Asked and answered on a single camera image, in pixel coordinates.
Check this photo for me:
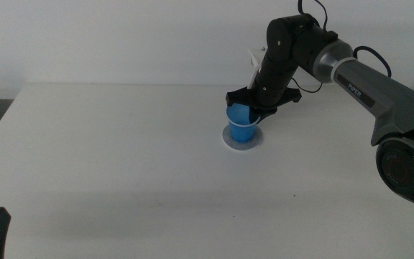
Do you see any blue plastic cup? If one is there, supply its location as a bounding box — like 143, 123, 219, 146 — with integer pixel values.
226, 103, 262, 142

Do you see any round grey cup mat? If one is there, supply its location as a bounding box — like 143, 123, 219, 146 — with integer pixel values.
221, 124, 264, 152

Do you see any thin black cable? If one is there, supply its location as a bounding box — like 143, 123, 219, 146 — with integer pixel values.
290, 76, 323, 94

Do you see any black cable loop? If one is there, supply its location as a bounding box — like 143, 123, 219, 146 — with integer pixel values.
352, 45, 392, 78
297, 0, 328, 32

